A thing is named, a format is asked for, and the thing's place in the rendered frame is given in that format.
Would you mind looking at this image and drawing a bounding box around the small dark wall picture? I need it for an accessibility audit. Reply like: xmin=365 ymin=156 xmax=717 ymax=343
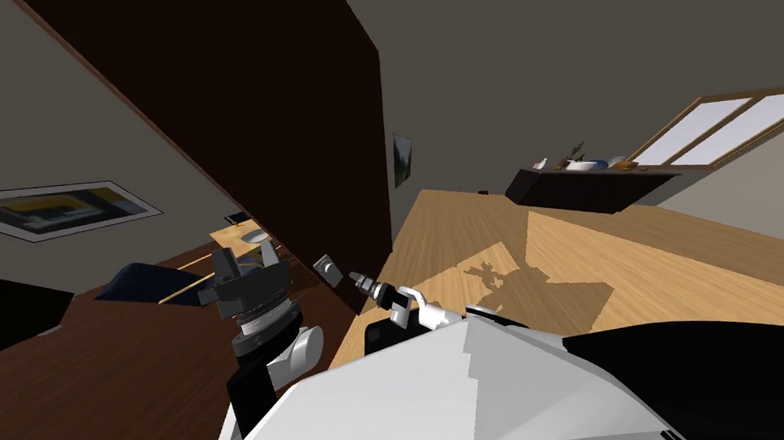
xmin=391 ymin=133 xmax=417 ymax=189

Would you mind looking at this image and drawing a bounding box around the light wooden table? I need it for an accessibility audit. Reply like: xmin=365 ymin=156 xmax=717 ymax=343
xmin=207 ymin=209 xmax=282 ymax=273

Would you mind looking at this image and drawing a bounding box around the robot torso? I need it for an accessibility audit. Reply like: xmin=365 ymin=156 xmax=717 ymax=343
xmin=198 ymin=268 xmax=694 ymax=440

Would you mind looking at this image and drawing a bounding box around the dark blue seat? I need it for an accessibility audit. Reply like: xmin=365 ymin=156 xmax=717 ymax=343
xmin=91 ymin=257 xmax=219 ymax=308

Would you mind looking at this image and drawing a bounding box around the dark brown door leaf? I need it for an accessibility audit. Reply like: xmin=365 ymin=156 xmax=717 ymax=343
xmin=10 ymin=0 xmax=398 ymax=337

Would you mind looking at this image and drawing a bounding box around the dark brown sideboard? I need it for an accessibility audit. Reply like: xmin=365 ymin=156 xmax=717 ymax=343
xmin=500 ymin=135 xmax=682 ymax=222

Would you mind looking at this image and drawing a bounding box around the white framed wall picture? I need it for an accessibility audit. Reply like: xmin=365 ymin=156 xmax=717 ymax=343
xmin=0 ymin=176 xmax=166 ymax=245

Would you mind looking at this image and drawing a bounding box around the black furniture block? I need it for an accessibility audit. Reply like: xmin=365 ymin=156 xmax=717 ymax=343
xmin=0 ymin=268 xmax=80 ymax=366

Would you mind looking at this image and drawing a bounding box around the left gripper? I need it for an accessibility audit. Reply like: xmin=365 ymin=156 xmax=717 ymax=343
xmin=194 ymin=237 xmax=296 ymax=322

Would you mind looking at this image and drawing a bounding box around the wooden framed window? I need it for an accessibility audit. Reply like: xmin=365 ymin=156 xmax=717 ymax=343
xmin=621 ymin=87 xmax=784 ymax=177

